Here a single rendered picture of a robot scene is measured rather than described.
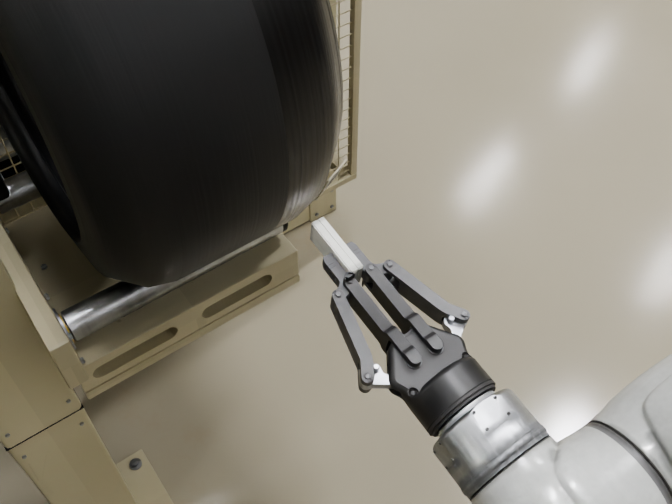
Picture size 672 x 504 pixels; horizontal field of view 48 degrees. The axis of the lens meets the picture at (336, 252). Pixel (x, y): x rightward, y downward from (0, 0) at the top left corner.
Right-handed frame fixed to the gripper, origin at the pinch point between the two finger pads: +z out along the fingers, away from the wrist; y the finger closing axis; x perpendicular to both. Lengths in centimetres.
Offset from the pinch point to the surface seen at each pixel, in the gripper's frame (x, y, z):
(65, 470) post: 73, 35, 23
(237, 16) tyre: -16.3, 0.0, 17.9
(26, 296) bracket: 25.0, 27.1, 27.7
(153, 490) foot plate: 119, 23, 25
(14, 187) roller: 31, 21, 50
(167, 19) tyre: -17.8, 6.3, 19.1
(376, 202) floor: 126, -76, 67
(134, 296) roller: 27.6, 15.2, 21.8
